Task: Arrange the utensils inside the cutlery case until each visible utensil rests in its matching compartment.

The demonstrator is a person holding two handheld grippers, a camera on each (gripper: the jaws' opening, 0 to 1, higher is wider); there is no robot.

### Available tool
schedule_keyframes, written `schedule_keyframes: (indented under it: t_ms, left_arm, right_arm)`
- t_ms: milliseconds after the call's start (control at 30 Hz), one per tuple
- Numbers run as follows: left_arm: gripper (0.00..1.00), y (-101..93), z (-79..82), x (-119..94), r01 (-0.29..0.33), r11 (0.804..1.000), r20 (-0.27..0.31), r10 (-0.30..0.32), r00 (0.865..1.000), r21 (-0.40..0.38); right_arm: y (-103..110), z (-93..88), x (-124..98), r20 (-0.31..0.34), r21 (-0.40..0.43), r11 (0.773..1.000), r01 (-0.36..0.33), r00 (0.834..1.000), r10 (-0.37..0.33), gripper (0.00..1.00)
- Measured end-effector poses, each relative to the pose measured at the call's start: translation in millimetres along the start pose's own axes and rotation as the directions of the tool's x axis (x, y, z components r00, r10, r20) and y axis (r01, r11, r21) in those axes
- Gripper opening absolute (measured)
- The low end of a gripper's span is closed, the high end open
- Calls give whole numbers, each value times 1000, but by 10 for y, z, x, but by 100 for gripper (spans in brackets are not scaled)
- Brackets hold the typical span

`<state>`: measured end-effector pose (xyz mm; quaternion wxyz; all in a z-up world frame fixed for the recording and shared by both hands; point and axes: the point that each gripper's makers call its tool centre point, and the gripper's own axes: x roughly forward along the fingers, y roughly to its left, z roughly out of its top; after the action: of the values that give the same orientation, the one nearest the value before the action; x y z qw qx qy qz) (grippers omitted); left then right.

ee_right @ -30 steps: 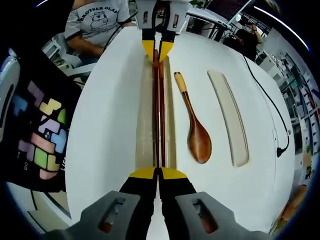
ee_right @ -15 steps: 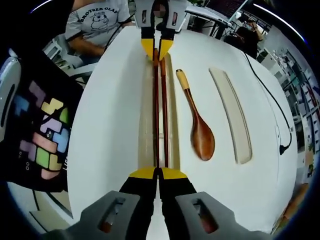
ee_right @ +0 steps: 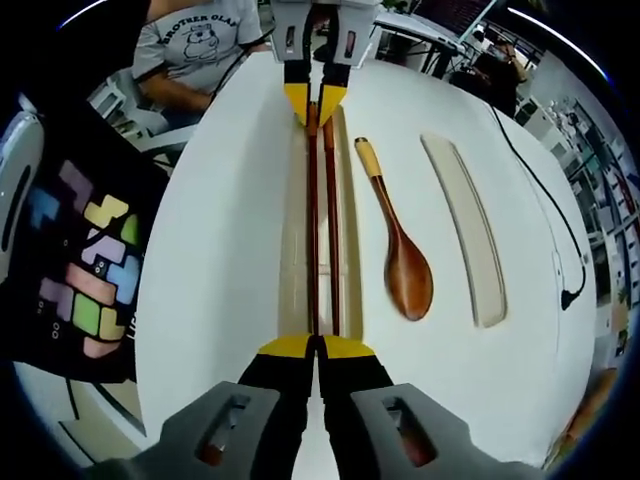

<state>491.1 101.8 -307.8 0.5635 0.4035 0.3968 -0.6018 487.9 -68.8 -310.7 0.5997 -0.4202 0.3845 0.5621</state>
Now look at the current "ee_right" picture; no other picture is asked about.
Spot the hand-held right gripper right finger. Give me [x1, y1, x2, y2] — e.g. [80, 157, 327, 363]
[317, 334, 506, 480]

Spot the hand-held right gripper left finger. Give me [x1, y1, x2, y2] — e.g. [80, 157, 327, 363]
[149, 334, 315, 480]

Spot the brown wooden spoon utensil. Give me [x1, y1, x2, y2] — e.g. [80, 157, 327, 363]
[353, 134, 435, 323]

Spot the beige cutlery case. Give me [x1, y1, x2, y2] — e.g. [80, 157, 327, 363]
[276, 102, 365, 344]

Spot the brown wooden chopstick utensil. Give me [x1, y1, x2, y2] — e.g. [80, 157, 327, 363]
[305, 102, 322, 337]
[323, 118, 343, 337]

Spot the beige cutlery case lid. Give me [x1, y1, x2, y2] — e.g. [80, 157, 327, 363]
[419, 131, 509, 329]

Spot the white storage shelf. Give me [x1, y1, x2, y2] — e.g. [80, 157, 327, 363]
[514, 89, 640, 361]

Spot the white worn device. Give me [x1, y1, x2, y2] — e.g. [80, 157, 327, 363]
[0, 108, 47, 284]

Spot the black power cable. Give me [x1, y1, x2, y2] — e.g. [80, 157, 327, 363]
[487, 102, 590, 312]

